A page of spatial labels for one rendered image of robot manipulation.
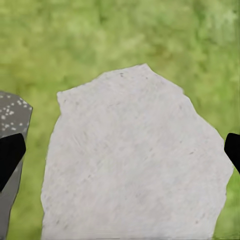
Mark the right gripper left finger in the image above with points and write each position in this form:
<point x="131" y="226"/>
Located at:
<point x="12" y="150"/>

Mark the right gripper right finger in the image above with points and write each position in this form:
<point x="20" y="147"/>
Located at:
<point x="232" y="149"/>

